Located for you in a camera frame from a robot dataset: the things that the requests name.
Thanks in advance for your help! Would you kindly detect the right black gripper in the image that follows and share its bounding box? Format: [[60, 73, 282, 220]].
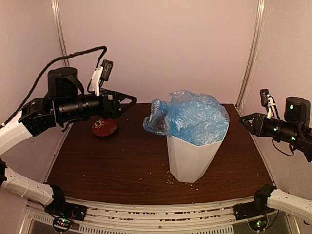
[[238, 112, 300, 145]]

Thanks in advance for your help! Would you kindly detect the blue plastic trash bag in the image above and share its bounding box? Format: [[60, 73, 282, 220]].
[[143, 90, 230, 146]]

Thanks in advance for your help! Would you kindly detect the white faceted trash bin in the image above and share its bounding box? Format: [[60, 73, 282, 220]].
[[166, 136, 223, 183]]

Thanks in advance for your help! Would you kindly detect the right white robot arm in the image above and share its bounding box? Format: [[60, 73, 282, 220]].
[[239, 94, 312, 224]]

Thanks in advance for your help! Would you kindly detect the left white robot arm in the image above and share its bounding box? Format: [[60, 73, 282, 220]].
[[0, 63, 137, 216]]

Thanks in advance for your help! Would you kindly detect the red patterned plate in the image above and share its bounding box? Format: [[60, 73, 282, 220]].
[[92, 119, 118, 137]]

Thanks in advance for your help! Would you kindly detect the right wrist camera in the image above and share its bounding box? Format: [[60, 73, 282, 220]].
[[260, 89, 280, 119]]

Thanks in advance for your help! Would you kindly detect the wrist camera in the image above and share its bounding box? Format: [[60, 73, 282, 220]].
[[87, 59, 114, 96], [260, 89, 280, 119]]

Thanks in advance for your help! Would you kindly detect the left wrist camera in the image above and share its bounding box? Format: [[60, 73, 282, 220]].
[[87, 59, 114, 96]]

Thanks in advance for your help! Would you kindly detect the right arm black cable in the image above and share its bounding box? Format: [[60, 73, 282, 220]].
[[272, 140, 295, 156]]

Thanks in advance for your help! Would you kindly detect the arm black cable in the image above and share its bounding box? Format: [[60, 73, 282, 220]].
[[272, 140, 295, 156], [0, 45, 108, 127]]

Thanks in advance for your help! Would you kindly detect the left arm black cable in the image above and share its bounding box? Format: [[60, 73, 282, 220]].
[[0, 45, 108, 127]]

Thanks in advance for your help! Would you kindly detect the right aluminium corner post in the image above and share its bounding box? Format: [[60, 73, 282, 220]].
[[235, 0, 267, 112]]

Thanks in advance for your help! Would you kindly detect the aluminium corner post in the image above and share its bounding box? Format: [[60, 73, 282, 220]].
[[50, 0, 82, 109], [235, 0, 267, 112]]

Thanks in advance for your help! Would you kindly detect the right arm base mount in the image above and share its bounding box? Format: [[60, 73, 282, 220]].
[[233, 201, 275, 232]]

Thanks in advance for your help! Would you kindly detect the aluminium front rail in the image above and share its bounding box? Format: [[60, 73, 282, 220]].
[[25, 191, 293, 234]]

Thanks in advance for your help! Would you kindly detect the left aluminium corner post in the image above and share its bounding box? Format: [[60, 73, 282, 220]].
[[50, 0, 82, 109]]

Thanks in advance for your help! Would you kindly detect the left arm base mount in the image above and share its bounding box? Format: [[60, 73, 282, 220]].
[[42, 202, 87, 233]]

